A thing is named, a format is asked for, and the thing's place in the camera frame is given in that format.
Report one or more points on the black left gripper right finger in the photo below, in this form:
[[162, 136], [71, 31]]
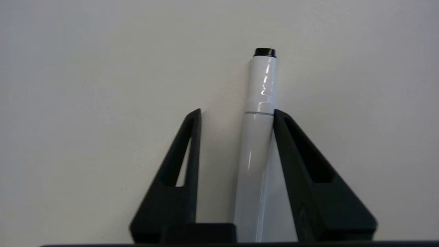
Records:
[[325, 212]]

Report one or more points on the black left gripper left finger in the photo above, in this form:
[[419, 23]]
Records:
[[171, 206]]

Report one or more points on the white marker with black caps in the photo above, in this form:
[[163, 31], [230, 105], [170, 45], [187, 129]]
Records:
[[257, 144]]

